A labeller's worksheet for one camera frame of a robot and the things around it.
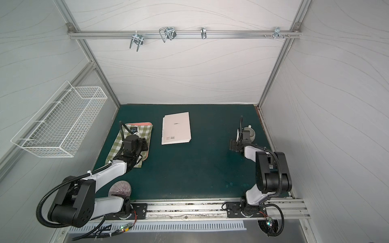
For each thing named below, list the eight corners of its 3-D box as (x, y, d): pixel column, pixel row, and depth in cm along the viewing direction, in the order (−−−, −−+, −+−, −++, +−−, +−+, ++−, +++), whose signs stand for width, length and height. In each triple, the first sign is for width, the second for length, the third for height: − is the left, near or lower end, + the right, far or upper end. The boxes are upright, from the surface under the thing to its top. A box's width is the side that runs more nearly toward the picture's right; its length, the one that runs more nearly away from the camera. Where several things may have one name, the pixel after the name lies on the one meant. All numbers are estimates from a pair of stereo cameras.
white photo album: (162, 144, 100) (161, 141, 97) (164, 117, 116) (163, 113, 113) (191, 142, 101) (191, 139, 98) (189, 115, 117) (189, 111, 114)
